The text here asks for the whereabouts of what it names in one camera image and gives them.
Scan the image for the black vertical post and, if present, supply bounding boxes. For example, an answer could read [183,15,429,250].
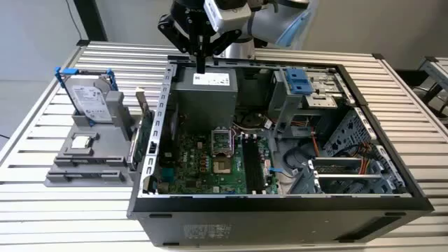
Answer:
[73,0,109,47]

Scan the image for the grey metal drive cage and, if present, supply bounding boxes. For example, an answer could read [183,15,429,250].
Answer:
[269,67,347,139]

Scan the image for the blue plastic drive latch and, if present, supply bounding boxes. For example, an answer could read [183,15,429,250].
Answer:
[285,68,311,96]

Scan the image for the perforated metal disk bay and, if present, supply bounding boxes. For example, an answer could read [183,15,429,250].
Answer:
[290,156,401,195]

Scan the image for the RAM slot with white clips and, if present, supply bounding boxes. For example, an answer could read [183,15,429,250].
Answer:
[247,135,258,194]
[255,135,267,194]

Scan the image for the green motherboard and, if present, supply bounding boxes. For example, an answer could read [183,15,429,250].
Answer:
[157,131,282,195]

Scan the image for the black PC case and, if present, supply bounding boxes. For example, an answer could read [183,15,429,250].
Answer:
[126,54,435,247]

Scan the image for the grey parts rack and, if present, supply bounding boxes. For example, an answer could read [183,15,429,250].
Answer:
[45,90,142,187]

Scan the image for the green graphics card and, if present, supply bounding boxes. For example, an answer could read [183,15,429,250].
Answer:
[129,86,158,172]

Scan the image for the CPU socket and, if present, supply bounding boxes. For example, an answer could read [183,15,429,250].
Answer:
[211,156,235,174]

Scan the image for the orange wires with black plug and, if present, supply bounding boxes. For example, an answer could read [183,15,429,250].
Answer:
[293,118,321,160]

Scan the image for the power supply wire bundle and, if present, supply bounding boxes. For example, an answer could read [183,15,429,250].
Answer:
[231,112,278,133]

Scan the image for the orange red yellow wire bundle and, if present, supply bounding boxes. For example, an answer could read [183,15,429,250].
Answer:
[357,141,374,176]

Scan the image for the thick black cable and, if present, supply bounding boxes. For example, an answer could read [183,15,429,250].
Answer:
[283,145,311,178]

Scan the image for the hard disk in blue carrier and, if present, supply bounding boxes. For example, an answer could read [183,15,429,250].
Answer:
[54,67,119,127]

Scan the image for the silver CPU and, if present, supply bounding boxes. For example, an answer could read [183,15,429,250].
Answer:
[70,135,94,150]

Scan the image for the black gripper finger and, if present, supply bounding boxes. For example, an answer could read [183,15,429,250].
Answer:
[157,14,205,75]
[203,28,243,75]

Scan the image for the metal socket cover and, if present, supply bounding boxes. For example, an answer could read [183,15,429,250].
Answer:
[210,127,235,156]

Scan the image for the grey power supply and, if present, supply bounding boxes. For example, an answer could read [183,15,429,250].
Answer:
[171,67,241,133]

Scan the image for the RAM stick with black chips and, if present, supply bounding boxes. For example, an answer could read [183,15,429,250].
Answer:
[49,170,125,178]
[55,156,126,162]

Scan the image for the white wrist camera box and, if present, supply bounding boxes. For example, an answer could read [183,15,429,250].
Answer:
[205,0,254,33]

